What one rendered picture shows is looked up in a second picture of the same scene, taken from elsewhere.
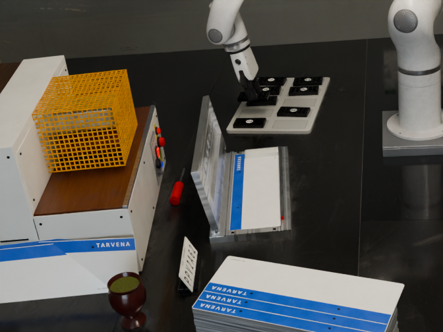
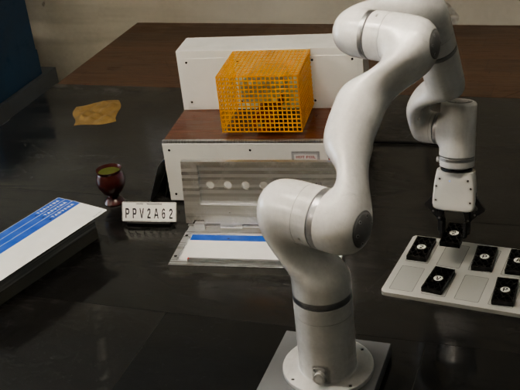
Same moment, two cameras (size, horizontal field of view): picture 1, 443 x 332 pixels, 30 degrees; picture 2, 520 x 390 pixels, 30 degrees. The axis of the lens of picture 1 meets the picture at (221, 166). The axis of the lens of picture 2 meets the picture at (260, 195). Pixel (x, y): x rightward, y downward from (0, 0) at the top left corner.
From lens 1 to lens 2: 317 cm
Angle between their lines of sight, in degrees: 84
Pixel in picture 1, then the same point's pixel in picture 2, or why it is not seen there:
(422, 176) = (222, 364)
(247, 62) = (437, 186)
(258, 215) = (206, 248)
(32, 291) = not seen: hidden behind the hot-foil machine
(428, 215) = (144, 355)
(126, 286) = (107, 172)
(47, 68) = (330, 43)
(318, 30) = not seen: outside the picture
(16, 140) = (186, 51)
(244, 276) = (73, 216)
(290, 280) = (49, 234)
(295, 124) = (405, 282)
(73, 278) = not seen: hidden behind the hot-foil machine
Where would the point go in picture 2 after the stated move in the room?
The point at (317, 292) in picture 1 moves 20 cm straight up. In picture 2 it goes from (23, 245) to (6, 176)
